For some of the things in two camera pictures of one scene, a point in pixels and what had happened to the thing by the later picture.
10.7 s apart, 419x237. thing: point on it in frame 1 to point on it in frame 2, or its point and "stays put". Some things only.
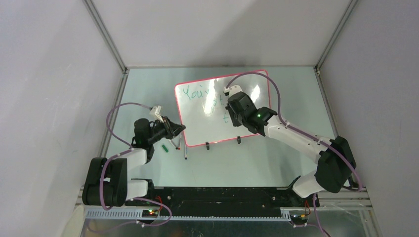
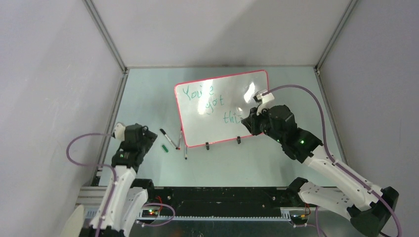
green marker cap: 165,148 stays put
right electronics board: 299,219 stays put
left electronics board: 149,213 stays put
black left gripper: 172,129 to 149,138
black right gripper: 235,122 to 252,120
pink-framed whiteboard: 201,110 stays put
